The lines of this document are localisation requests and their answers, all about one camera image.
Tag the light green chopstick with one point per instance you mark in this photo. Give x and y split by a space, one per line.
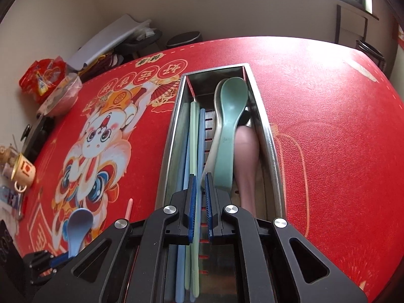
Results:
193 139
197 236

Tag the folded red cloth stack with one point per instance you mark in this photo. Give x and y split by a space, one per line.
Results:
101 63

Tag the red hanging decoration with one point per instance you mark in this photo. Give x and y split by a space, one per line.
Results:
400 38

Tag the black portable stove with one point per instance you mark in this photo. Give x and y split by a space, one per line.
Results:
36 139

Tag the small printed box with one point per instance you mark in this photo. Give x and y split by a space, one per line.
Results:
9 200

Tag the black stool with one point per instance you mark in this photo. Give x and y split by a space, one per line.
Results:
137 45

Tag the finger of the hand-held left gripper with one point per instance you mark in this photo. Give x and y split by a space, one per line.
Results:
60 261

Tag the white spoon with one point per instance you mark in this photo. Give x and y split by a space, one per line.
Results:
211 154

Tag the brown bear figurine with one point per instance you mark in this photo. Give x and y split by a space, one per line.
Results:
4 154

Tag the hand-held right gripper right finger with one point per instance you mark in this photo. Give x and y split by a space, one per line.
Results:
209 210

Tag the green spoon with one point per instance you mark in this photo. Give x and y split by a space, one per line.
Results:
232 116

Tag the yellow mug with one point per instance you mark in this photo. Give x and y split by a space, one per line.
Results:
25 170

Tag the red snack bag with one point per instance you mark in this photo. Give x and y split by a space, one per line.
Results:
41 79

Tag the light blue chopstick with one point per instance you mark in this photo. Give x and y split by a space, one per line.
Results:
182 164
202 139

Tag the pink spoon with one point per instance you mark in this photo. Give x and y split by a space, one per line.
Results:
246 164

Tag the bowl with plastic wrap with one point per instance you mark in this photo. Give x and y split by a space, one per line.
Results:
61 96

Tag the blue spoon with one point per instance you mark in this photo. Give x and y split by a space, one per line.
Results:
80 224

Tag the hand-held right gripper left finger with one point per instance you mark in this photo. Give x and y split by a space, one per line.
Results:
191 210

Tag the black box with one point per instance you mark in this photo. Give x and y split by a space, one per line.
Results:
5 240

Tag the stainless steel cutlery tray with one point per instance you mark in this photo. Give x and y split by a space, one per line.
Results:
172 139

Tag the white paper roll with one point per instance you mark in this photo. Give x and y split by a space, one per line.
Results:
107 38

